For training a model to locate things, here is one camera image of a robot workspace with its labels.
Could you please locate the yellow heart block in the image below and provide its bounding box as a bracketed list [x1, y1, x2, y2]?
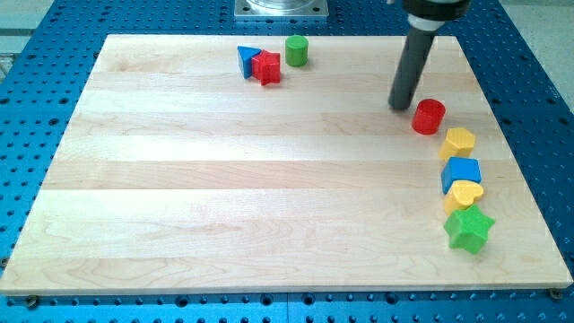
[443, 179, 484, 215]

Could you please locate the red star block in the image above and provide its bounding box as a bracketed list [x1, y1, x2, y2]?
[251, 50, 281, 86]

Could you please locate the yellow hexagon block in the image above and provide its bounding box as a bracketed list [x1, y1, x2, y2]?
[439, 127, 476, 161]

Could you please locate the green cylinder block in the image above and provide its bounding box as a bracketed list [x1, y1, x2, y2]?
[285, 35, 309, 67]

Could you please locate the red cylinder block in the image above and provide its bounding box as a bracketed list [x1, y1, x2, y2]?
[411, 99, 446, 135]

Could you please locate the blue cube block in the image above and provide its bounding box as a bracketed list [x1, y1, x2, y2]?
[440, 156, 482, 194]

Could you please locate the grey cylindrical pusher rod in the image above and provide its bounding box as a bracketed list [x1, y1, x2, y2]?
[388, 13, 445, 110]

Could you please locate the green star block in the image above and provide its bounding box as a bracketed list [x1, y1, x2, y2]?
[443, 204, 495, 254]

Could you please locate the blue triangle block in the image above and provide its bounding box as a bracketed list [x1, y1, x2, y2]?
[237, 46, 261, 79]

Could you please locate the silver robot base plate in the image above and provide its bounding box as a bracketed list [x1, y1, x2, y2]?
[234, 0, 329, 18]

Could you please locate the light wooden board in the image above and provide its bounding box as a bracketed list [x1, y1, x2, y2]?
[1, 35, 572, 295]

